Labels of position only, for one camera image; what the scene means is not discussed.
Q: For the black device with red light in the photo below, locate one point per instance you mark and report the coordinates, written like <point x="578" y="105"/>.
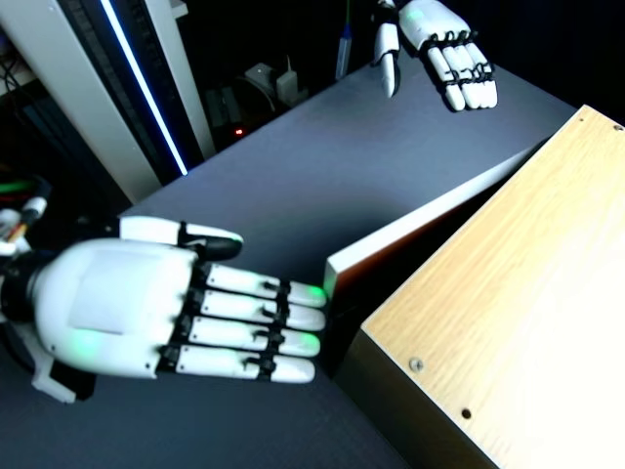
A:
<point x="229" y="112"/>

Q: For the light wooden box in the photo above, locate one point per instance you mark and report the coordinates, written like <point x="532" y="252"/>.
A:
<point x="512" y="293"/>

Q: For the metal screw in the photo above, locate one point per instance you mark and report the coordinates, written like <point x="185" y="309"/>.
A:
<point x="415" y="364"/>

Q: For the white column with light strip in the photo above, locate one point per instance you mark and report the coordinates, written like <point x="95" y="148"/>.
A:
<point x="63" y="73"/>

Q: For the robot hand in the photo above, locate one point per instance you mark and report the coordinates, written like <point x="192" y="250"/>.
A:
<point x="107" y="303"/>
<point x="429" y="24"/>

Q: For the dark grey table cloth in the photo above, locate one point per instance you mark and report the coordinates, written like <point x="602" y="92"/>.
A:
<point x="293" y="171"/>

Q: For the white power adapter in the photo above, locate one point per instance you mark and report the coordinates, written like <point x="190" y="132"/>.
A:
<point x="286" y="80"/>

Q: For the grey box device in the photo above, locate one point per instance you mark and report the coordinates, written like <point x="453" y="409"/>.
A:
<point x="259" y="75"/>

